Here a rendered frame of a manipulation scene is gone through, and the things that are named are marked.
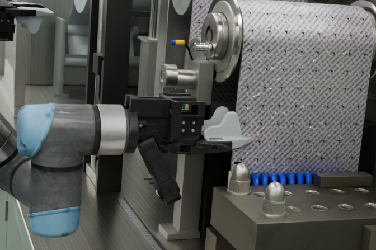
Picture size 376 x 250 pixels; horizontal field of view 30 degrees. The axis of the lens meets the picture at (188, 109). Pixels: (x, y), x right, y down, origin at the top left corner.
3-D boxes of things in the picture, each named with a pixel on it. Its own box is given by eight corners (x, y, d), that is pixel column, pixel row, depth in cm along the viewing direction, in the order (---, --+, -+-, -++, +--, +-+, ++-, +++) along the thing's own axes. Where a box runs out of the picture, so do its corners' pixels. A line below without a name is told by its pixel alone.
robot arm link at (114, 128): (99, 161, 100) (88, 146, 108) (130, 160, 102) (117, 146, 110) (102, 109, 99) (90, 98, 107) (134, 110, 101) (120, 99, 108)
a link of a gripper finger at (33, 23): (51, 32, 168) (12, 30, 164) (53, 8, 166) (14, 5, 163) (54, 36, 166) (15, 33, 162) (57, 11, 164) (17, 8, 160)
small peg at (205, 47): (194, 40, 111) (196, 48, 110) (211, 41, 112) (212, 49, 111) (192, 45, 112) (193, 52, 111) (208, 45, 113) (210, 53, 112)
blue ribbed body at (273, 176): (234, 191, 113) (236, 170, 112) (349, 187, 120) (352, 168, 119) (243, 198, 109) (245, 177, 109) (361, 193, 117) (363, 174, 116)
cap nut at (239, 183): (222, 188, 107) (225, 160, 106) (245, 187, 108) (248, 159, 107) (232, 196, 103) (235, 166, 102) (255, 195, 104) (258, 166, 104)
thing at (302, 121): (229, 182, 113) (239, 68, 109) (355, 178, 121) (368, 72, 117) (230, 183, 112) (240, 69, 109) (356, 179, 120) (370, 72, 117)
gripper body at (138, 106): (211, 102, 104) (132, 101, 100) (206, 158, 106) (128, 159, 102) (193, 93, 111) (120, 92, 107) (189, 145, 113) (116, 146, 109)
